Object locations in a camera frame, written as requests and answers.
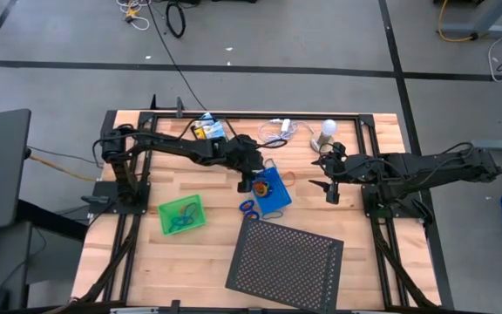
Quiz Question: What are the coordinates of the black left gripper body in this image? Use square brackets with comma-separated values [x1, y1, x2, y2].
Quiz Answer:
[225, 133, 266, 175]

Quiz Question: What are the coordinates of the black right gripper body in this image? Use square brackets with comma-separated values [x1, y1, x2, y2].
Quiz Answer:
[320, 141, 379, 189]

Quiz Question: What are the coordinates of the blue plastic basket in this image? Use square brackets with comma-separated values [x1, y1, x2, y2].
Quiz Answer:
[250, 166, 293, 216]

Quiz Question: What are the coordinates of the yellow-orange rubber band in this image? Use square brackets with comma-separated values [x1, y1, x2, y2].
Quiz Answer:
[177, 202, 199, 218]

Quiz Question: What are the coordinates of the grey-blue rubber band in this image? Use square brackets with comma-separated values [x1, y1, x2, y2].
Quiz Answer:
[176, 208, 200, 229]

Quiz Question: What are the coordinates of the black perforated metal stand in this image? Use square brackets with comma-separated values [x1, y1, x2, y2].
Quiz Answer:
[224, 216, 345, 313]

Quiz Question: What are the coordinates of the dark teal rubber band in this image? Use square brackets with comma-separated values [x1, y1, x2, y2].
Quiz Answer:
[167, 214, 192, 233]

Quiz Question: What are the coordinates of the green plastic basket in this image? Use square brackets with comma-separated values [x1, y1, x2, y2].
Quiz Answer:
[158, 194, 207, 237]

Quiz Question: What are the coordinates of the black desk tray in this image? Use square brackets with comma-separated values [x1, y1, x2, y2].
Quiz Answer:
[189, 121, 228, 143]

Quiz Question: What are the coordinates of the grey desk foot bar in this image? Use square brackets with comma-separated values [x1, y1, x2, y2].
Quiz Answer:
[470, 137, 502, 154]

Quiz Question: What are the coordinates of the black desk crossbar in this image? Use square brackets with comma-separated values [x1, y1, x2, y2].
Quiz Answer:
[15, 198, 89, 243]

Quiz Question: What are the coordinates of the bulb lamp on wooden base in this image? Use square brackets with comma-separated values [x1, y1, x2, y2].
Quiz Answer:
[310, 119, 338, 154]

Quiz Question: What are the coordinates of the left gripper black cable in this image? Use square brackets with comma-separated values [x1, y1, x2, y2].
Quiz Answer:
[180, 115, 288, 152]

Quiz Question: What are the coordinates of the black aluminium table frame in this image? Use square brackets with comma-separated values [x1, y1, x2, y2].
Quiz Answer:
[74, 93, 455, 314]

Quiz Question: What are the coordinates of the long black floor cable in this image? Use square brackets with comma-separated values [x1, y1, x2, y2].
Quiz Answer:
[145, 0, 208, 113]

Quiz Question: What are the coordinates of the black coiled floor cable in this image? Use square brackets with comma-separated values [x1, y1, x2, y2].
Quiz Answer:
[165, 0, 187, 39]

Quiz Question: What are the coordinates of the yellow floor cable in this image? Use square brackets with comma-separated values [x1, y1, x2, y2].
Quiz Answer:
[437, 0, 478, 44]

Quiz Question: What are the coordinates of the white cable loop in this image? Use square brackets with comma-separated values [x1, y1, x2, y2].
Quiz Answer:
[487, 33, 502, 84]

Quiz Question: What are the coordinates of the white floor cable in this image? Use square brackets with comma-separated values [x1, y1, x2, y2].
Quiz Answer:
[115, 0, 152, 31]

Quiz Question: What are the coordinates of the yellow cable by monitor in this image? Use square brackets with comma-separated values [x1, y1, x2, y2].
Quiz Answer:
[28, 154, 99, 183]

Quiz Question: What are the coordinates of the grey desk frame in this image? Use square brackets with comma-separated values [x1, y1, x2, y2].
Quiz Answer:
[433, 0, 502, 38]

